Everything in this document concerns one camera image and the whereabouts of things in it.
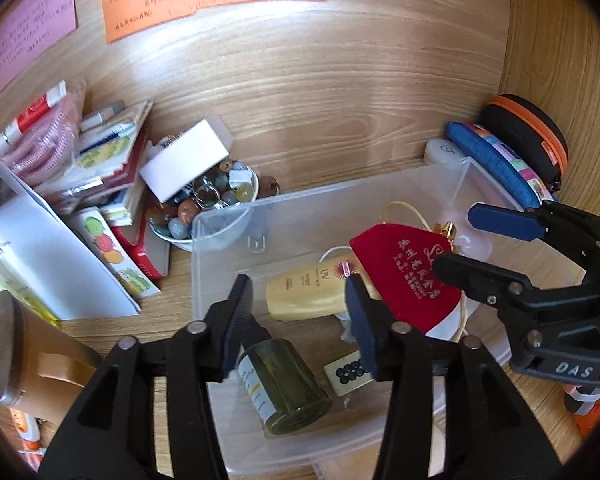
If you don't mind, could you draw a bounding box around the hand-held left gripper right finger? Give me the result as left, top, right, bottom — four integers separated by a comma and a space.
345, 275, 563, 480

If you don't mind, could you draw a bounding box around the red book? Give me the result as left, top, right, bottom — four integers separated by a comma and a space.
112, 200, 172, 281

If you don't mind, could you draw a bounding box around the pile of snack packets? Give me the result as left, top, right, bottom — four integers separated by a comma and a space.
50, 100, 155, 211

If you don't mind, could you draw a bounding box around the white bowl of beads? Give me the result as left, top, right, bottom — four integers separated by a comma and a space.
147, 159, 261, 254

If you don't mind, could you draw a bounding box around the pink coiled cable packet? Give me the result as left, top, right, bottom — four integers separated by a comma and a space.
2, 82, 88, 186

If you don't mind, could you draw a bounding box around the red velvet drawstring pouch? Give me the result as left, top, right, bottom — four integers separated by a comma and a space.
349, 200, 476, 337

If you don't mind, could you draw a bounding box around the green glass bottle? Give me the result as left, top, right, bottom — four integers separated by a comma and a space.
236, 338, 334, 436

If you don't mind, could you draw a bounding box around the yellow sunscreen tube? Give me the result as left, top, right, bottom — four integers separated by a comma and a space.
266, 255, 362, 323

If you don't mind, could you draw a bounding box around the mahjong tile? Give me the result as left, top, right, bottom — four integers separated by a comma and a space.
324, 350, 379, 391

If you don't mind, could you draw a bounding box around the brown mug with lid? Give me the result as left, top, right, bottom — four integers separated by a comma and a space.
0, 290, 103, 421

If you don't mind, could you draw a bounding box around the white paper bag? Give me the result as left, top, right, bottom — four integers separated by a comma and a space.
0, 152, 142, 321

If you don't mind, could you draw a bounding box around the white round lid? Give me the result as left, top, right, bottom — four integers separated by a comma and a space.
424, 139, 469, 167

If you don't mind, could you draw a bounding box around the clear plastic storage box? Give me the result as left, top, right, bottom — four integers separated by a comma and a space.
190, 156, 531, 480

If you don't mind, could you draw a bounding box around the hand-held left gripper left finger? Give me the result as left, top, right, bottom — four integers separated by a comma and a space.
37, 274, 272, 480

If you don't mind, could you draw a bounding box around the red white tube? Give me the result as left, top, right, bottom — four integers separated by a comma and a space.
0, 81, 68, 157

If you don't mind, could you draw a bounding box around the black orange zip case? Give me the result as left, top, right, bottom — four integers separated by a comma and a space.
481, 94, 569, 192

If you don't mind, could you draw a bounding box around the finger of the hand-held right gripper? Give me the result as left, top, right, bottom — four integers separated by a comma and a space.
467, 200, 600, 242
432, 252, 600, 333

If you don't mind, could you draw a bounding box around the pink sticky note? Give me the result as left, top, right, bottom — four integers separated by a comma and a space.
0, 0, 78, 93

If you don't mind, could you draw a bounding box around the small white box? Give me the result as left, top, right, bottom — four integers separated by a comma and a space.
139, 116, 231, 203

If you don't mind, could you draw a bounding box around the blue patchwork pouch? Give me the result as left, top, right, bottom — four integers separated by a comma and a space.
446, 121, 552, 209

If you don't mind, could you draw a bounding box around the fruit print carton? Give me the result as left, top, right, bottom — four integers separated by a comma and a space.
72, 207, 162, 301

